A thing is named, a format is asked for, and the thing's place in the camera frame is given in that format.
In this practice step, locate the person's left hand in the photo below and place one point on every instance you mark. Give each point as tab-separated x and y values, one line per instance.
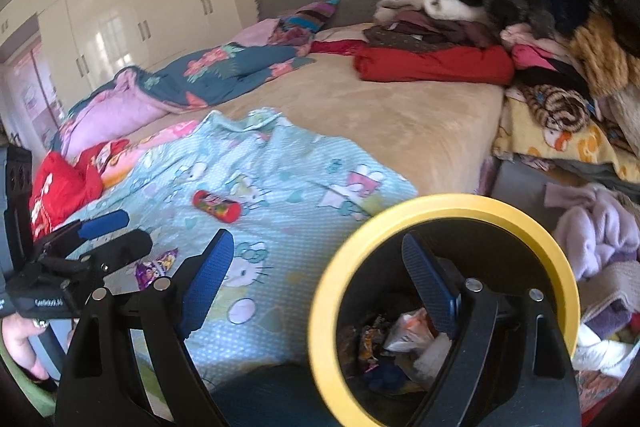
17	342

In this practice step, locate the blue plastic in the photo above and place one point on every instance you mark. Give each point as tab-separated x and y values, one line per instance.
387	377

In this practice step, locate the person's left forearm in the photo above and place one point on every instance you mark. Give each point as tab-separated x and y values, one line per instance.
35	394

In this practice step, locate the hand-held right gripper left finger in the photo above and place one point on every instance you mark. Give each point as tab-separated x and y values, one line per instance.
207	282

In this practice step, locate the bed with beige sheet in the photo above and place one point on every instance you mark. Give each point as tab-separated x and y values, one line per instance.
400	127

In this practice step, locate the brown striped knit garment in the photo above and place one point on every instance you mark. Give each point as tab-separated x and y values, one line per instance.
562	107

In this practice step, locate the blue floral quilt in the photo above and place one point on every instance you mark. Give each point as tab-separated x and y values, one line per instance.
210	72

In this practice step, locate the yellow plush garment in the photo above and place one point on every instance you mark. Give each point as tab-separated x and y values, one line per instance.
605	57

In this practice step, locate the pink cartoon blanket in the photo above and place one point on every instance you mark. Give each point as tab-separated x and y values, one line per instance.
160	142

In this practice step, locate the lilac fleece garment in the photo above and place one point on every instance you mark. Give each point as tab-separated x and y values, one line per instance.
600	232

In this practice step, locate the red rolled garment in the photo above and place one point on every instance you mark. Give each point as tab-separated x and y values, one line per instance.
435	64

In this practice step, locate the light blue cartoon sheet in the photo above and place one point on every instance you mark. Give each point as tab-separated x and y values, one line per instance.
280	177

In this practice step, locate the red lace cloth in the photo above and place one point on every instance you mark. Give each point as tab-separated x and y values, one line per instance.
337	47

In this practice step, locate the pink pillow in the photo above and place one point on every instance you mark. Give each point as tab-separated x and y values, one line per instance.
255	34

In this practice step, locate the white cloth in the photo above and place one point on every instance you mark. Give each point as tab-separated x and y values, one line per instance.
605	354

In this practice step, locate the pink garment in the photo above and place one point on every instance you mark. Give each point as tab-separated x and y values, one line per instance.
530	52

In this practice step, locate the white printed plastic bag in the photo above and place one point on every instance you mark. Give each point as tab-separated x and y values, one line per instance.
415	332

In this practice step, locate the purple candy wrapper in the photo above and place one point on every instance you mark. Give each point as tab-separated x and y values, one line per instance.
157	267

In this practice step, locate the yellow cartoon blanket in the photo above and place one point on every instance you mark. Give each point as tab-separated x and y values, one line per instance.
590	147

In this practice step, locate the yellow-rimmed black trash bin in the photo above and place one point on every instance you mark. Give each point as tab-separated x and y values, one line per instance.
450	212

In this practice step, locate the white wardrobe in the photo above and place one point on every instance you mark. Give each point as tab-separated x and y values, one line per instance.
125	17

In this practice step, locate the orange snack wrapper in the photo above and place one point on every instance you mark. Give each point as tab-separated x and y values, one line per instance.
372	339

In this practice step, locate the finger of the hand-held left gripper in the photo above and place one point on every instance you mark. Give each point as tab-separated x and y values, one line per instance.
125	244
105	223

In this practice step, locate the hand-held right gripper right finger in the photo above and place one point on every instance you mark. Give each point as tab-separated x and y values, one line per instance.
430	287

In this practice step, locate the brown dotted garment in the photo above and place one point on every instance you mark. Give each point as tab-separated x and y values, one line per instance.
435	36

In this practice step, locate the red cylindrical snack wrapper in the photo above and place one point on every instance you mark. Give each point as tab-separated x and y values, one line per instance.
217	207

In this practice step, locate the red floral cloth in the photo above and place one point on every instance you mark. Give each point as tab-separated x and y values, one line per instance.
60	187

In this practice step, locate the white fleece garment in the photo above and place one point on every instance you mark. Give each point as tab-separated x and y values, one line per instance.
440	7

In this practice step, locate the pink cartoon door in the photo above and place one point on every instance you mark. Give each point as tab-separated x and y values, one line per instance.
35	92

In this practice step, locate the striped pillow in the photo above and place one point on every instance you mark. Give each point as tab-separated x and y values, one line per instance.
310	17

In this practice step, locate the cream pillow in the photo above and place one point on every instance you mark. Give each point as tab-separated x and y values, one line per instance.
345	32

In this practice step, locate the beige knit cloth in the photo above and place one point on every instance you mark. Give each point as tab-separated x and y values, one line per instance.
612	289

